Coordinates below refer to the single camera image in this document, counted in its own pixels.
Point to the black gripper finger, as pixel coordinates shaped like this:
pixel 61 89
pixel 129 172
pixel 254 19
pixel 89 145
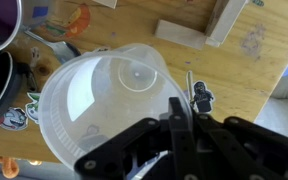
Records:
pixel 184 149

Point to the silver metal cup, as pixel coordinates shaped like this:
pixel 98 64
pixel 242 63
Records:
pixel 19 15

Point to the ninja figure sticker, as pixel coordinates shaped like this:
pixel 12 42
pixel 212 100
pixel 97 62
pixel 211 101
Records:
pixel 199 96

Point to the cream leather sofa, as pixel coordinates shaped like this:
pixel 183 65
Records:
pixel 274 114

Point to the stacked wooden blocks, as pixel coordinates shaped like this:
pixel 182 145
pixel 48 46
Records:
pixel 214 30

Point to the metal spoon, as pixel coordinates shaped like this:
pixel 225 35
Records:
pixel 62 50

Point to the orange plush octopus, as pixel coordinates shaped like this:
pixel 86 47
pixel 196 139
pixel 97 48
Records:
pixel 9 167

